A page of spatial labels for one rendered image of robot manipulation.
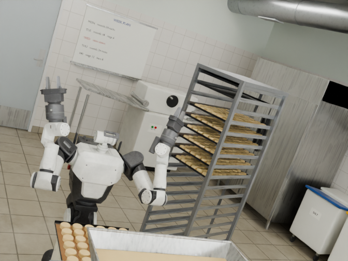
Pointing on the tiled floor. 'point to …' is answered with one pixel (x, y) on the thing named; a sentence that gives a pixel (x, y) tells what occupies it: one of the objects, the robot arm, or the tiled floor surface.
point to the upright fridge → (294, 140)
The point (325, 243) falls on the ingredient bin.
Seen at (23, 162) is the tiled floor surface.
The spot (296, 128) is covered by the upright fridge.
